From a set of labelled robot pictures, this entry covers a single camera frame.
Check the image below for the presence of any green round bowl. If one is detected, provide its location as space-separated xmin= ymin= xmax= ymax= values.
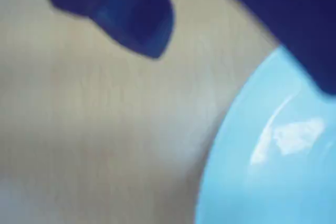
xmin=194 ymin=45 xmax=336 ymax=224

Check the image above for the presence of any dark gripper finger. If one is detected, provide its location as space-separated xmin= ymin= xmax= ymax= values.
xmin=207 ymin=0 xmax=336 ymax=95
xmin=36 ymin=0 xmax=174 ymax=60

